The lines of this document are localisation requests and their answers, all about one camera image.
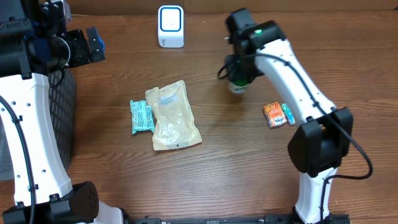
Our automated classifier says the green lid jar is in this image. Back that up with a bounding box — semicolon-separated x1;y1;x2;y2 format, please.
228;80;249;94

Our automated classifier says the orange tissue packet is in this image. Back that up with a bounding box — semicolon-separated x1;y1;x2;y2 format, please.
262;101;287;128

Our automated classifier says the teal white tissue packet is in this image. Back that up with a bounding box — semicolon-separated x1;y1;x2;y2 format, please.
281;103;295;126

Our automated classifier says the beige powder pouch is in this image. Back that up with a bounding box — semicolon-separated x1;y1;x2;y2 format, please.
146;80;202;151

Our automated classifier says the teal snack packet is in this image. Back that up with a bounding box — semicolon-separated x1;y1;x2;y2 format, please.
130;100;155;134

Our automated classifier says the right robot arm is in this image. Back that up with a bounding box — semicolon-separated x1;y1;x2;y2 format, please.
223;8;353;223

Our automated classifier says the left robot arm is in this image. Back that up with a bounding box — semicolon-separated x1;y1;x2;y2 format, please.
1;1;129;223

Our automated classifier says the white barcode scanner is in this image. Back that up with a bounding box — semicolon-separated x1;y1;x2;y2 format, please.
157;5;184;48

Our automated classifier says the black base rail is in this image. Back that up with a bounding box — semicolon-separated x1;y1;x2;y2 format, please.
124;213;351;224

